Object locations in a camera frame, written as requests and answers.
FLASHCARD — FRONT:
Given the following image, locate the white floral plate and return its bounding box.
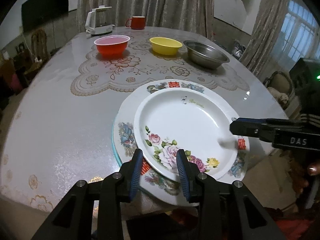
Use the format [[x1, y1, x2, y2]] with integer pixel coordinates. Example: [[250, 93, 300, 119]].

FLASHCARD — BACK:
[[133, 88, 238, 181]]

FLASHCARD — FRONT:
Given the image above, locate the white electric kettle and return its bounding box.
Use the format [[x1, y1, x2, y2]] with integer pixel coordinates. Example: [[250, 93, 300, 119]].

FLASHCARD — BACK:
[[85, 5, 114, 36]]

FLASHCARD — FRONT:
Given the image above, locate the person's right hand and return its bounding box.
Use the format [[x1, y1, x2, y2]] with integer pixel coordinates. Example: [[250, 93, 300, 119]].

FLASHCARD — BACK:
[[308, 162, 320, 176]]

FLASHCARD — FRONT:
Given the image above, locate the wooden chair by wall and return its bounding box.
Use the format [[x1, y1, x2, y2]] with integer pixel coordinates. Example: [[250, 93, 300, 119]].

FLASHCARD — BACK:
[[31, 28, 49, 63]]

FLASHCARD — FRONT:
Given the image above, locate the stainless steel bowl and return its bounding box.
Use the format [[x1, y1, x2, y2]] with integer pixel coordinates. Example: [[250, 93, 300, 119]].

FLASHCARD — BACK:
[[183, 40, 230, 70]]

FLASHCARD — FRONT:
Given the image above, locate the armchair with white cushion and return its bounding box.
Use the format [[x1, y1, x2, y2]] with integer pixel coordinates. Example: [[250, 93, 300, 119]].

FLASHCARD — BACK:
[[263, 71, 293, 110]]

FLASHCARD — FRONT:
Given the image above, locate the large white double-happiness plate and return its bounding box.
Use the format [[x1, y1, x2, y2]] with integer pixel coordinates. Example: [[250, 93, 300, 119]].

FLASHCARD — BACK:
[[117, 79, 249, 206]]

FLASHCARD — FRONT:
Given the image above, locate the red bowl pink inside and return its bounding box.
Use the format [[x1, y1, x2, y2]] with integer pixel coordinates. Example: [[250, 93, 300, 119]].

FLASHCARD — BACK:
[[94, 35, 131, 57]]

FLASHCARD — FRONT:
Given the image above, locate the red mug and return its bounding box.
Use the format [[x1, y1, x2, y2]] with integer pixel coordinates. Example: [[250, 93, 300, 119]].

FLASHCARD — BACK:
[[125, 16, 146, 30]]

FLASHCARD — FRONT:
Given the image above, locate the beige patterned curtain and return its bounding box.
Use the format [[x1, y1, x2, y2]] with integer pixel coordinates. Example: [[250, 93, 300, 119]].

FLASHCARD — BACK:
[[76, 0, 214, 40]]

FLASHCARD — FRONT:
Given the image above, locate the lace table doily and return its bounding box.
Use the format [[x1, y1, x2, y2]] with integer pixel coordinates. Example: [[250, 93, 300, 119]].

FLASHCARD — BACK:
[[71, 27, 249, 96]]

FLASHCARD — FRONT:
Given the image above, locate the window side curtain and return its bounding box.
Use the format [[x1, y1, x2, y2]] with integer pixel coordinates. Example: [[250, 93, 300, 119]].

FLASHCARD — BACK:
[[238, 0, 320, 75]]

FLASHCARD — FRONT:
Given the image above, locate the yellow plastic bowl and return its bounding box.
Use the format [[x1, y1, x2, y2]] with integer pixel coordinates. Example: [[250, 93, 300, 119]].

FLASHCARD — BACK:
[[149, 37, 183, 56]]

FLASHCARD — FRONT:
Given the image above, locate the black wall television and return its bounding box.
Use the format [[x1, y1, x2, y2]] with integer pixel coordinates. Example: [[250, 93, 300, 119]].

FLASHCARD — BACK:
[[21, 0, 69, 32]]

